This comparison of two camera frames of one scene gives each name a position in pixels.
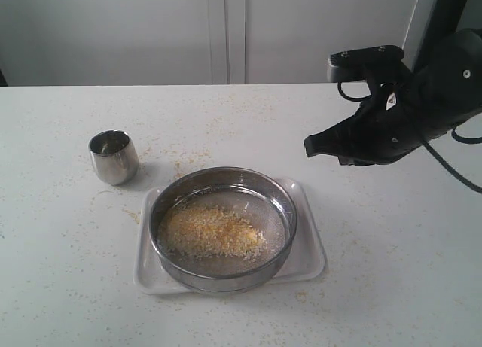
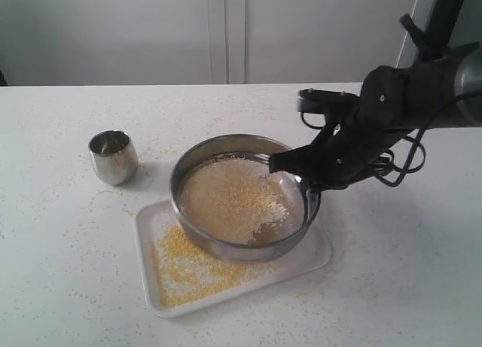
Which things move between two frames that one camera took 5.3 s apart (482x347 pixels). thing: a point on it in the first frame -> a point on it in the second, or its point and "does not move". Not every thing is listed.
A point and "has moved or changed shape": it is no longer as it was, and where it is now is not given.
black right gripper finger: x=341 y=138 -> x=300 y=161
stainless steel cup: x=114 y=155 does not move
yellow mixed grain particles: x=212 y=231 has moved or changed shape
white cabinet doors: x=68 y=35 does not move
